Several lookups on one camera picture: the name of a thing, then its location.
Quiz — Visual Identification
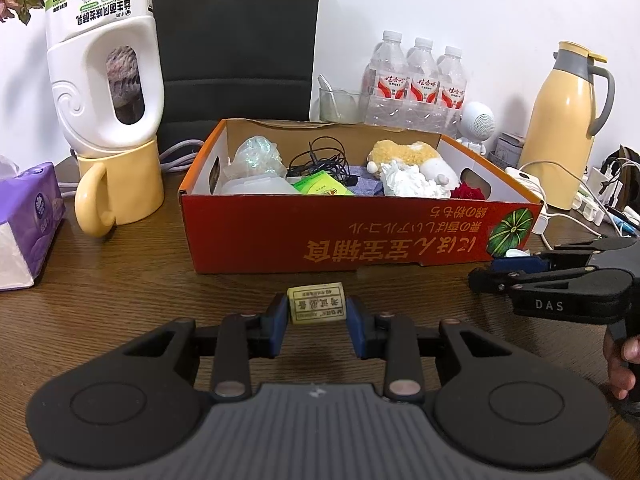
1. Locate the person's right hand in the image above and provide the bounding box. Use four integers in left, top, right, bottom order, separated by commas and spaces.
602, 332, 640, 401

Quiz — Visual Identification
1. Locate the glass cup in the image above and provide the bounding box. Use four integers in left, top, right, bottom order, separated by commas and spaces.
318, 74, 368, 125

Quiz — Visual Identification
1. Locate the white power adapter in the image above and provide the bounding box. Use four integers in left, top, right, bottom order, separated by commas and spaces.
505, 166, 551, 235

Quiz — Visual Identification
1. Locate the red fabric rose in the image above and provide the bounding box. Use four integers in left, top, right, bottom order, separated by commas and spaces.
450, 182, 488, 202

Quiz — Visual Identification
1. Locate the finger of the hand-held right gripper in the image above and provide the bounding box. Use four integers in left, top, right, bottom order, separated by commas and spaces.
468, 266, 592, 295
491, 239, 639, 274

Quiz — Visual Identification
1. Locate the white plastic jug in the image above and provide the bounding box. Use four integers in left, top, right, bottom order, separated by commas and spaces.
44, 0, 166, 157

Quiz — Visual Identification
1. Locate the purple ceramic vase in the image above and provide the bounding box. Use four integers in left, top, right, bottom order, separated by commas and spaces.
106, 46, 147, 123

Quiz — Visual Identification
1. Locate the purple cloth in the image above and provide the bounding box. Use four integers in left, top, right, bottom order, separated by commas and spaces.
345, 162, 386, 196

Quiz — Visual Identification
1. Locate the yellow labelled eraser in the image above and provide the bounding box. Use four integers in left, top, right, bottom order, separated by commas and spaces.
286, 282, 348, 327

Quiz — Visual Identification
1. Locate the white cable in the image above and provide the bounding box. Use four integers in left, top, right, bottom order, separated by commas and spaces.
517, 160, 608, 248

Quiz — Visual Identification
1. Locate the yellow white plush toy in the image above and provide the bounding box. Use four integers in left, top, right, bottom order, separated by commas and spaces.
367, 140, 461, 191

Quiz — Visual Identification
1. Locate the yellow thermos jug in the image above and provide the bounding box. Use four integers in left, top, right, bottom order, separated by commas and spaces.
517, 40, 617, 211

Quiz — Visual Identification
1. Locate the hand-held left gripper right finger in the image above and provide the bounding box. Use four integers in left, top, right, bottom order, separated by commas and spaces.
346, 296, 508, 403

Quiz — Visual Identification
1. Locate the black paper bag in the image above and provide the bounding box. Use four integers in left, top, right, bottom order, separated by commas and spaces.
150, 0, 323, 156

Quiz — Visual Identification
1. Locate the white robot-shaped speaker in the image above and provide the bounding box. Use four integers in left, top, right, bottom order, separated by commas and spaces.
457, 101, 496, 153

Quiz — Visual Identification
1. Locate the orange cardboard box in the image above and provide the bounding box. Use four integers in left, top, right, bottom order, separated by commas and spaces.
178, 118, 545, 275

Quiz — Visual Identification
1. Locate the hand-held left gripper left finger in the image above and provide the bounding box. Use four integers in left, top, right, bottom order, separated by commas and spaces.
117, 294, 290, 402

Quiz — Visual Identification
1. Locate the white power strip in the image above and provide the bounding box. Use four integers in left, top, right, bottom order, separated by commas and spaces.
572, 167, 621, 223

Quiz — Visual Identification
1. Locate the yellow mug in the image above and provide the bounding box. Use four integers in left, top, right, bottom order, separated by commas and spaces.
75, 136, 166, 237

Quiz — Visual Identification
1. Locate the iridescent clear plastic bag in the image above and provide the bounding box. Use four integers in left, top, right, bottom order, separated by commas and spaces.
220, 136, 301, 196

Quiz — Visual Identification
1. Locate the black cable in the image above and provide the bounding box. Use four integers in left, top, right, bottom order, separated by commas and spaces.
286, 136, 361, 186

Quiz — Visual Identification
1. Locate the blue pen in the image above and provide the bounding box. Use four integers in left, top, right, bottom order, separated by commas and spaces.
602, 202, 640, 236

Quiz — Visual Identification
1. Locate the small grey tin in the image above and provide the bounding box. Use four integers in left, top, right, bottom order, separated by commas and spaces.
495, 132, 525, 163

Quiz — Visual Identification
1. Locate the white fabric flower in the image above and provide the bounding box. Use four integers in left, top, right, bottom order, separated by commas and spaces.
381, 159, 451, 198

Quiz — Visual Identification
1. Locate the purple tissue box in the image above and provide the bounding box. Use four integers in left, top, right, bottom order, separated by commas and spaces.
0, 156, 67, 292

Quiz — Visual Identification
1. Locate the green packet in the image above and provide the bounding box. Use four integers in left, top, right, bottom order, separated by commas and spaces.
291, 171, 356, 197

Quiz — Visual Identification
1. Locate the clear water bottle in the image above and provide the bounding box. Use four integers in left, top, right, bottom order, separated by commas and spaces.
436, 46, 468, 136
404, 36, 440, 128
364, 30, 410, 126

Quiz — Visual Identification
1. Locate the black cord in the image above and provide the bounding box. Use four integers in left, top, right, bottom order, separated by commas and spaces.
602, 145, 640, 196

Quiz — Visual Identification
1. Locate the purple cable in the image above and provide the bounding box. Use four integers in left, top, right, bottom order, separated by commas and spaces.
55, 140, 206, 198

